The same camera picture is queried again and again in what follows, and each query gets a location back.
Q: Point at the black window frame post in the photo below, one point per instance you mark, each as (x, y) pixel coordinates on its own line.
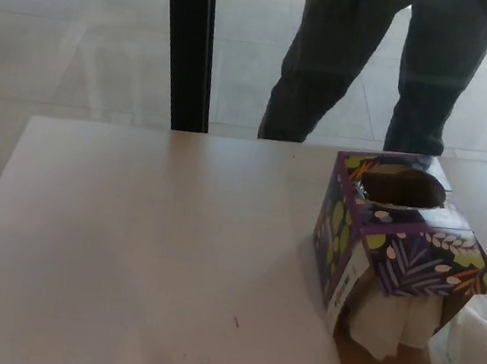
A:
(189, 49)

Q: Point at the white tissue stack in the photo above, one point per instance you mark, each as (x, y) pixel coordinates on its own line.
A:
(378, 321)

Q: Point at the person in dark trousers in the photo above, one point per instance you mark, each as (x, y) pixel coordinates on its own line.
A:
(439, 59)

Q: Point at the purple floral tissue box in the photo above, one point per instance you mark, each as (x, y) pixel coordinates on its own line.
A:
(418, 254)

